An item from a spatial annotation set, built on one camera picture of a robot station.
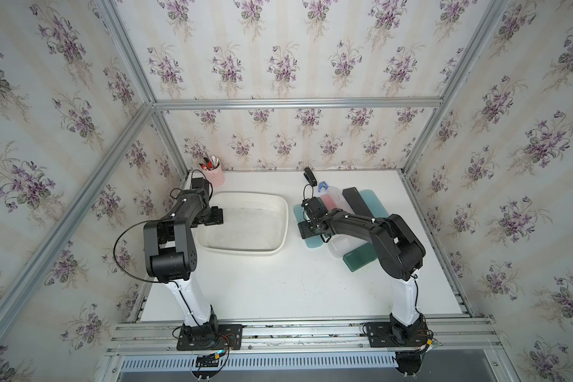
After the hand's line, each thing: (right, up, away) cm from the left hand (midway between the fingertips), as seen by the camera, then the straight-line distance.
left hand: (209, 222), depth 96 cm
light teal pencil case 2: (+71, +6, +11) cm, 73 cm away
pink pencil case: (+50, +8, +10) cm, 52 cm away
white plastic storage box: (+17, -2, +6) cm, 18 cm away
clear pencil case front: (+52, -9, -3) cm, 53 cm away
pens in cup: (-5, +25, +12) cm, 28 cm away
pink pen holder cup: (-2, +20, +15) cm, 25 cm away
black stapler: (+43, +20, +19) cm, 51 cm away
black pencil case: (+63, +8, +9) cm, 64 cm away
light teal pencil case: (+43, -8, -1) cm, 43 cm away
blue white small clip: (+49, +16, +19) cm, 55 cm away
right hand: (+42, -3, +4) cm, 42 cm away
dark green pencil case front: (+58, -11, -11) cm, 60 cm away
